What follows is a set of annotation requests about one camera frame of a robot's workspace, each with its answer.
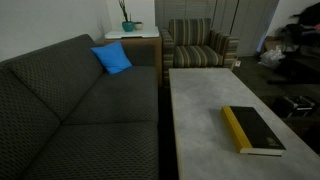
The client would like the dark grey patterned sofa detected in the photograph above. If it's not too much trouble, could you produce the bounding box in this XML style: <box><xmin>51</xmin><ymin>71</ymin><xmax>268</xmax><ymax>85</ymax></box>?
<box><xmin>0</xmin><ymin>34</ymin><xmax>160</xmax><ymax>180</ymax></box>

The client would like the small white plant pot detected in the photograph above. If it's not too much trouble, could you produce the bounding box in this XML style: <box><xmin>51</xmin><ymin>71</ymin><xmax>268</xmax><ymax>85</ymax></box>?
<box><xmin>134</xmin><ymin>21</ymin><xmax>143</xmax><ymax>30</ymax></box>

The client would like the black book with yellow spine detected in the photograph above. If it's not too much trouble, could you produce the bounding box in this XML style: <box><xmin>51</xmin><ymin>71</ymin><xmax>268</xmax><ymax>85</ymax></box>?
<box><xmin>221</xmin><ymin>106</ymin><xmax>286</xmax><ymax>156</ymax></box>

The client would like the blue throw pillow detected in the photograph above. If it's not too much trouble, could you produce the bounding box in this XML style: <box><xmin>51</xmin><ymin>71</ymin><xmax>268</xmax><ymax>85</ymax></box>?
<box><xmin>91</xmin><ymin>41</ymin><xmax>132</xmax><ymax>74</ymax></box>

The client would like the black case on floor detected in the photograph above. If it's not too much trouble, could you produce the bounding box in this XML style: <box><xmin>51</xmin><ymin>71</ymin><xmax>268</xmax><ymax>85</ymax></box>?
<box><xmin>271</xmin><ymin>96</ymin><xmax>319</xmax><ymax>118</ymax></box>

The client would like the wooden side table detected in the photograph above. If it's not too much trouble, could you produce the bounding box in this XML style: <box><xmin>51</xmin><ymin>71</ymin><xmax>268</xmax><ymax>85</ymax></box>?
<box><xmin>120</xmin><ymin>37</ymin><xmax>162</xmax><ymax>87</ymax></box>

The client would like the grey coffee table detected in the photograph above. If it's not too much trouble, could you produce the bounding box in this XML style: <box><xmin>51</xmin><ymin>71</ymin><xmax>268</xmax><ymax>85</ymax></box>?
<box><xmin>168</xmin><ymin>67</ymin><xmax>320</xmax><ymax>180</ymax></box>

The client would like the cardboard box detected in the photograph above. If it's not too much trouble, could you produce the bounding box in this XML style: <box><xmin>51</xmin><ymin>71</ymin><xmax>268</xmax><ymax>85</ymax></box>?
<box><xmin>263</xmin><ymin>36</ymin><xmax>283</xmax><ymax>51</ymax></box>

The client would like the white plastic bag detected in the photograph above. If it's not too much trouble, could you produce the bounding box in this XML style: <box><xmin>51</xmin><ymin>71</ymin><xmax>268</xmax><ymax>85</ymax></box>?
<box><xmin>259</xmin><ymin>49</ymin><xmax>285</xmax><ymax>69</ymax></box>

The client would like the white tray on side table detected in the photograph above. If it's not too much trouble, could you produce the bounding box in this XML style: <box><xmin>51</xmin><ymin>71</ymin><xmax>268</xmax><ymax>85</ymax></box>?
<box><xmin>105</xmin><ymin>26</ymin><xmax>159</xmax><ymax>39</ymax></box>

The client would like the teal plant pot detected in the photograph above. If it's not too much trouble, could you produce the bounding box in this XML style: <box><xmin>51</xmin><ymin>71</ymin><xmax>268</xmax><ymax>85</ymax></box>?
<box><xmin>122</xmin><ymin>21</ymin><xmax>134</xmax><ymax>32</ymax></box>

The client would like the striped armchair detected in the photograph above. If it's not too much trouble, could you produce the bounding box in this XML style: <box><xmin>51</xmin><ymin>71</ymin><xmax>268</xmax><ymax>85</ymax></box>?
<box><xmin>160</xmin><ymin>18</ymin><xmax>239</xmax><ymax>86</ymax></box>

